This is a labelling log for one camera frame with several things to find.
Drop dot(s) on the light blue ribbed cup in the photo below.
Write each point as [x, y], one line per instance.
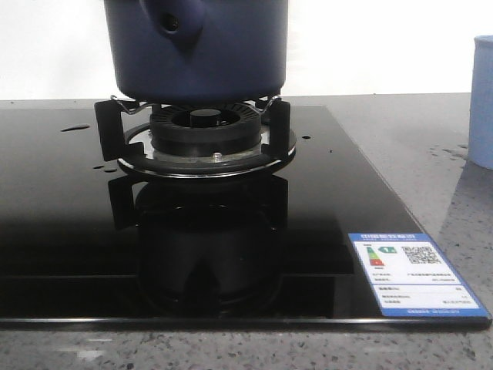
[480, 124]

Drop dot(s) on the black pot support grate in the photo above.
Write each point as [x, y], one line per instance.
[125, 136]

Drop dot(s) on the dark blue cooking pot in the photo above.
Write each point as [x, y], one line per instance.
[198, 52]

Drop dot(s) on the black gas burner head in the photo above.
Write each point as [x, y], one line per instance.
[204, 130]

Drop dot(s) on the black glass gas stove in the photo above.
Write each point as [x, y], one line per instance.
[86, 246]

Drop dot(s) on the blue energy label sticker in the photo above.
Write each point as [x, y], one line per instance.
[410, 277]

